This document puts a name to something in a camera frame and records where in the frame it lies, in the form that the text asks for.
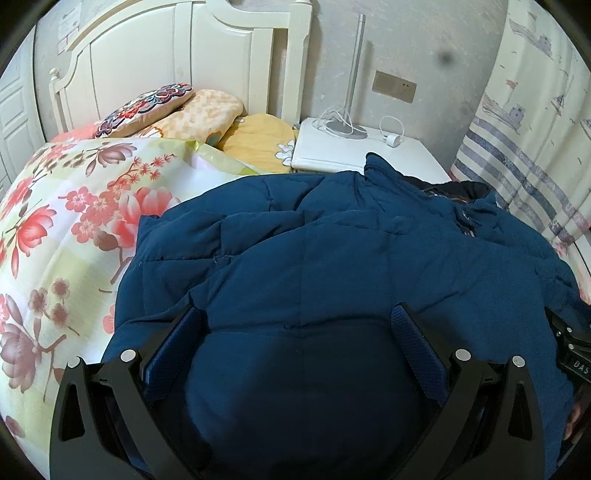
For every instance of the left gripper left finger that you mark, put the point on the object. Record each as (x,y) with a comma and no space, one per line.
(103,424)

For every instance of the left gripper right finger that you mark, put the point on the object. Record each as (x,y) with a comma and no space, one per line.
(489,425)

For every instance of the navy blue puffer jacket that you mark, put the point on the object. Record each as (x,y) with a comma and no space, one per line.
(298,374)

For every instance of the person right hand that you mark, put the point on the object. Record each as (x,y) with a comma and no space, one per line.
(574,425)

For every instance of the sailboat print curtain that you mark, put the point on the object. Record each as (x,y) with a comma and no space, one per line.
(530,137)

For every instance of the floral bed quilt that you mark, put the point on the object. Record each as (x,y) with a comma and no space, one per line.
(68,232)

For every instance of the white wardrobe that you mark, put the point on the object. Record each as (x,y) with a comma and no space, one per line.
(21,130)

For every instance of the silver lamp stand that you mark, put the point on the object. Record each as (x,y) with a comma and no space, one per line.
(340,122)

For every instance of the embroidered patterned pillow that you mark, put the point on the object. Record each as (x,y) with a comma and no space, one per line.
(144,110)

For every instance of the white nightstand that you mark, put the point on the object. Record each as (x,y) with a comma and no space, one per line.
(317,150)

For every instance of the yellow pillow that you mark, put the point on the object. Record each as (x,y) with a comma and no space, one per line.
(261,140)

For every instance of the peach patterned pillow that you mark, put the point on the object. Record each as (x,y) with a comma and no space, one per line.
(205,118)

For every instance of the white wooden headboard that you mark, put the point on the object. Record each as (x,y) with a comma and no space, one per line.
(136,46)

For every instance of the white charger with cable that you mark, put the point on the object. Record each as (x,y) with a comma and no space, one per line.
(391,139)

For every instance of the wall switch socket panel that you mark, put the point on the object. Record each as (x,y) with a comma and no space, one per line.
(394,87)

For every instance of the paper notices on wall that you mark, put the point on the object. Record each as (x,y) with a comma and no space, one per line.
(68,26)

